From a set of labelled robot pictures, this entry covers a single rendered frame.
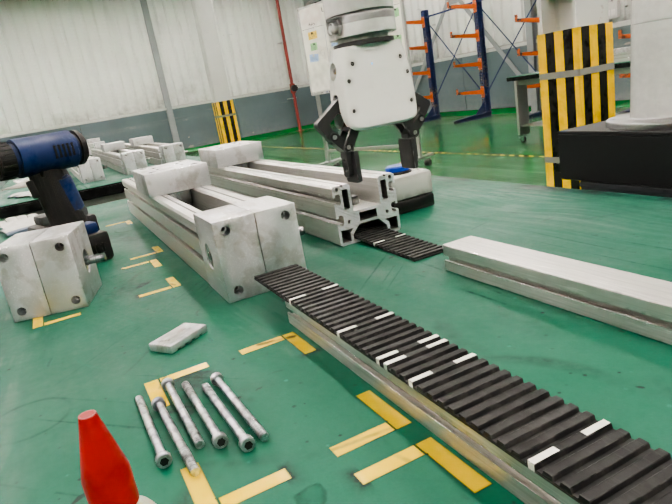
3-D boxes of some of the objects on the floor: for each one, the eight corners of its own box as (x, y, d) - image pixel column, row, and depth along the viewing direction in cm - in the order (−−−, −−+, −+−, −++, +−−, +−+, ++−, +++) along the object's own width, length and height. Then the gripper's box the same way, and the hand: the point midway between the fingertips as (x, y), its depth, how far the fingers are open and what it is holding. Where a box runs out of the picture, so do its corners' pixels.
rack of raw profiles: (404, 125, 1207) (390, 14, 1147) (439, 118, 1243) (426, 10, 1183) (519, 121, 917) (507, -28, 858) (559, 112, 953) (551, -32, 894)
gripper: (404, 30, 77) (421, 160, 82) (285, 47, 70) (311, 187, 75) (438, 20, 70) (454, 162, 75) (310, 37, 64) (337, 192, 68)
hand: (381, 165), depth 75 cm, fingers open, 8 cm apart
